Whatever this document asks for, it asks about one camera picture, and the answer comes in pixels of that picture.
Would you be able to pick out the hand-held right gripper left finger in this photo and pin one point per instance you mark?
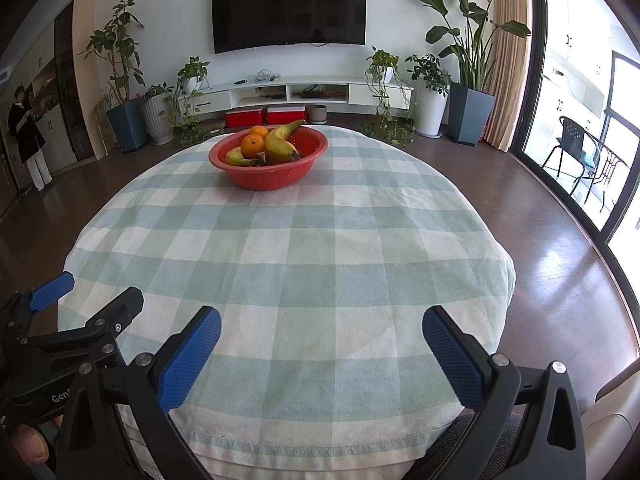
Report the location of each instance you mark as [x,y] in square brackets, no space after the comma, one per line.
[187,360]

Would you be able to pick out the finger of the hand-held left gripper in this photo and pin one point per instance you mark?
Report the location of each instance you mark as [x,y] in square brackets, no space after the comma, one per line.
[52,290]
[120,310]

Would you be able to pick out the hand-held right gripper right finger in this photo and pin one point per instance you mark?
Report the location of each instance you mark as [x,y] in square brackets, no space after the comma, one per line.
[452,360]

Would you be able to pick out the yellow banana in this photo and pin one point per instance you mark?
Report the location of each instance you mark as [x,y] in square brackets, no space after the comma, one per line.
[237,159]
[280,150]

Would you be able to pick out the red plastic colander bowl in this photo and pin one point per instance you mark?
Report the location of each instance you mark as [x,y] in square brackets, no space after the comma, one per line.
[270,175]

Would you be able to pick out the orange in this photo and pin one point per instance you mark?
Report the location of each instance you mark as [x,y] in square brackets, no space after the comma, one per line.
[258,131]
[253,146]

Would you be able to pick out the person's left hand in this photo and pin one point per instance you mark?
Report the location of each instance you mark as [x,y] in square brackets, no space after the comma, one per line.
[30,445]

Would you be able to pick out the green white checked tablecloth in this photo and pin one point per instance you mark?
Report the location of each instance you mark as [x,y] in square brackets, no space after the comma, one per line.
[300,270]

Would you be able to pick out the beige sofa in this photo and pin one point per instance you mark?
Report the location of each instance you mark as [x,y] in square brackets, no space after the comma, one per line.
[615,410]

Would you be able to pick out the leafy tree in blue pot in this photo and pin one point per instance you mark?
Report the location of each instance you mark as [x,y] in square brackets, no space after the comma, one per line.
[127,125]

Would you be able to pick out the dark tall cabinet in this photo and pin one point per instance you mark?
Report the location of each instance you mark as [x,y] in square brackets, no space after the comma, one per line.
[75,110]

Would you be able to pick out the plant in white ribbed pot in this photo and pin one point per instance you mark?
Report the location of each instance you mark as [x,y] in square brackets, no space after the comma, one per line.
[160,120]

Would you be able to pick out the red storage box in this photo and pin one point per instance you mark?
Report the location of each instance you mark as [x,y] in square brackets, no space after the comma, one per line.
[245,118]
[286,115]

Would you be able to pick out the large-leaf plant in blue pot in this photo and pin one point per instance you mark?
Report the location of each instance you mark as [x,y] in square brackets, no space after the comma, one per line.
[467,115]

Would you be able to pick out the trailing pothos in white pot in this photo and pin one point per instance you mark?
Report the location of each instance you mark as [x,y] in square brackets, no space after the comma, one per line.
[382,57]
[192,70]

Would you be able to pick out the schefflera in tall white pot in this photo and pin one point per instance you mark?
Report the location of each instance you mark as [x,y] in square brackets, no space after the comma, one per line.
[430,110]

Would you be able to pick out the black balcony chair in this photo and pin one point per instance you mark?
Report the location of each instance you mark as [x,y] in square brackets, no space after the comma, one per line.
[572,132]

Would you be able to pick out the empty grey plant pot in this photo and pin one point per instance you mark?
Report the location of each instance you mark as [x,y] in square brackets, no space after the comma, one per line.
[316,114]

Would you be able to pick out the white television cabinet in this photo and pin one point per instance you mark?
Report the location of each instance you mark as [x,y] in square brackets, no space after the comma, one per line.
[370,92]

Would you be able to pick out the black media device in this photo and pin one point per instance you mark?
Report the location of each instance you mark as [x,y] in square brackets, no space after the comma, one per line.
[314,93]

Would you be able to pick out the beige curtain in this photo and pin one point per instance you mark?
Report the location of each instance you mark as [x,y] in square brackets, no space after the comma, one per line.
[507,60]

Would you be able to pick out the black framed glass door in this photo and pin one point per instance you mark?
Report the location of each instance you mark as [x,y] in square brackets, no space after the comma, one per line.
[534,60]

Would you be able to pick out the black wall television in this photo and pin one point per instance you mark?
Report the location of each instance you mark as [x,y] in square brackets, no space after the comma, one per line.
[290,10]

